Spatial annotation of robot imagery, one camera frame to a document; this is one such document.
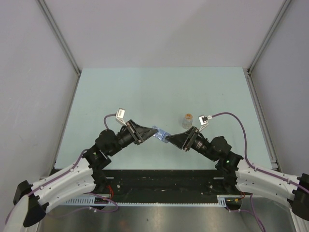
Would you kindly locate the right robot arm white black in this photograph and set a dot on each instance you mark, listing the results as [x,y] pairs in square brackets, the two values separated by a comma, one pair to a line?
[290,190]

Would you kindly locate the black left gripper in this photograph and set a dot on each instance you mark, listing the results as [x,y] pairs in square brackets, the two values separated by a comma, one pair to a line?
[139,133]

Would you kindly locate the blue plastic pill organizer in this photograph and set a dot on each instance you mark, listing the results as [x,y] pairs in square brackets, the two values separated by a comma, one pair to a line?
[161,134]

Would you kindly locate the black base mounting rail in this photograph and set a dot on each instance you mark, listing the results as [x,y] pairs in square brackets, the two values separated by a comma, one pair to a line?
[167,186]

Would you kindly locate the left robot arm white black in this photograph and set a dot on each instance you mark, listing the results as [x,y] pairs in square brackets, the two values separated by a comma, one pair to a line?
[32,201]

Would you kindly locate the white slotted cable duct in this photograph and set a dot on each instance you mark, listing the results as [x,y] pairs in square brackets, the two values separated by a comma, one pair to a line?
[89,200]

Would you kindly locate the left aluminium frame profile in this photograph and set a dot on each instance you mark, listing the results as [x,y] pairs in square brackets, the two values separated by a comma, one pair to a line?
[58,35]

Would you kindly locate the grey aluminium corner profile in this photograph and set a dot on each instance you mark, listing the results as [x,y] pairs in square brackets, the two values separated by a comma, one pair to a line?
[269,34]

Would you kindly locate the clear glass pill bottle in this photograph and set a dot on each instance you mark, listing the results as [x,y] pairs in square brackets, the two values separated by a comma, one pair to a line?
[187,121]

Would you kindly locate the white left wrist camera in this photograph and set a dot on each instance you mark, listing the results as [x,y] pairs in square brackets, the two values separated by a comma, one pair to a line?
[119,117]

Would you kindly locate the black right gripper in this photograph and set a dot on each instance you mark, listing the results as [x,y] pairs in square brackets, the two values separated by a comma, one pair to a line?
[185,140]

